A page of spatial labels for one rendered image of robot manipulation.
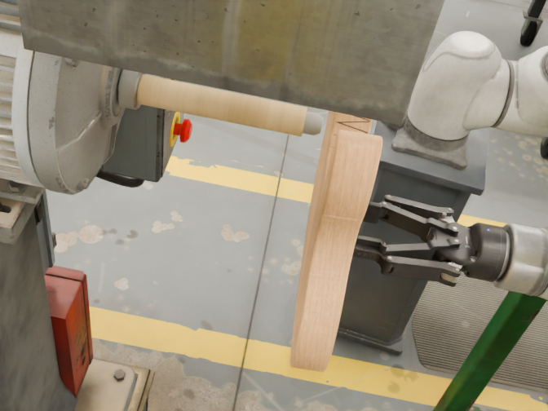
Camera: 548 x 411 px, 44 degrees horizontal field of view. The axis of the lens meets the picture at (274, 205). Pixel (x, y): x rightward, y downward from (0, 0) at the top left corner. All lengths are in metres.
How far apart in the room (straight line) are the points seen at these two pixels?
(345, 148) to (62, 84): 0.27
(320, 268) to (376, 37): 0.35
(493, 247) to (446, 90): 0.67
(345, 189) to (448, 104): 0.90
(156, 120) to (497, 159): 2.07
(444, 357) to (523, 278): 1.25
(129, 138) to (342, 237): 0.44
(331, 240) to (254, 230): 1.57
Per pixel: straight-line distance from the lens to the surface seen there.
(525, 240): 0.94
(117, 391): 1.62
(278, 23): 0.50
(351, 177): 0.67
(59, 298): 1.36
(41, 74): 0.66
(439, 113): 1.57
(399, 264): 0.87
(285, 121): 0.73
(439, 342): 2.20
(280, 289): 2.17
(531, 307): 1.47
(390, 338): 2.09
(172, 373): 1.97
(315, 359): 0.85
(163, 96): 0.74
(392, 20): 0.50
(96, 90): 0.72
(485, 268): 0.93
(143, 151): 1.08
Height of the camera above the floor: 1.71
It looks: 45 degrees down
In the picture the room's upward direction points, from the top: 12 degrees clockwise
